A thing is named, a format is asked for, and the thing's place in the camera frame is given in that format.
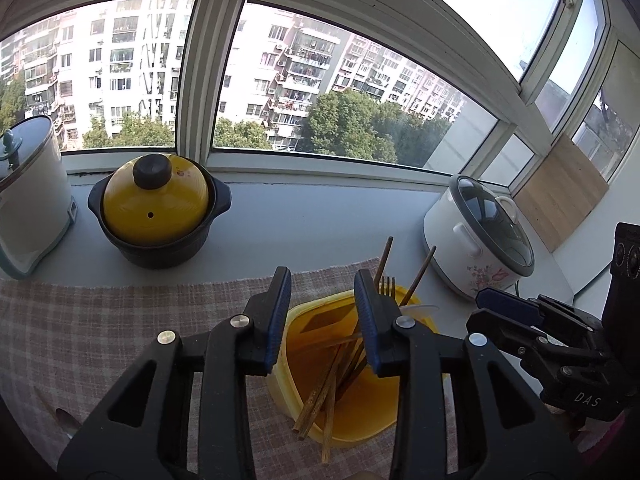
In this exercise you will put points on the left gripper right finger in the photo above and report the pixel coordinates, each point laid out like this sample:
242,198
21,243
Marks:
463,411

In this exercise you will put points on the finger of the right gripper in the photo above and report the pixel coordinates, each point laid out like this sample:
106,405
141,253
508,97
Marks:
507,335
509,306

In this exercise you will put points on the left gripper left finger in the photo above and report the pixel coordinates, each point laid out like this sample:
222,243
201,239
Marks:
180,410

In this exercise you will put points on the metal spoon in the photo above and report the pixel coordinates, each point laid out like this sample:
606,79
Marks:
69,424

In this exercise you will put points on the metal fork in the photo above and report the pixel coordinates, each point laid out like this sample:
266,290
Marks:
387,287

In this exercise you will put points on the wooden chopstick red tip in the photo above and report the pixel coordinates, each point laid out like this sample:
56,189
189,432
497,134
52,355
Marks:
329,405
354,371
315,402
47,406

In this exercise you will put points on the clear plastic spoon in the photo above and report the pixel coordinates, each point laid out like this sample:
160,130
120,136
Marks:
418,311

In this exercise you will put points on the right gloved hand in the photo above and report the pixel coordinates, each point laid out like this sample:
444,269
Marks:
596,436

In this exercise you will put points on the white floral rice cooker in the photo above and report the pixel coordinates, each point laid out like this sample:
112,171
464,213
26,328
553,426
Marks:
477,238

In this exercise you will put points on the pink checkered cloth mat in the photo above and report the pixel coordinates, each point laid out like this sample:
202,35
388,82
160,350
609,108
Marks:
73,342

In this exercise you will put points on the wooden cutting board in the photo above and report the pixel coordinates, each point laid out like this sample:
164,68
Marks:
561,193

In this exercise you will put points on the black pot yellow lid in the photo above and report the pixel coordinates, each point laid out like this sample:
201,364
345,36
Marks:
157,209

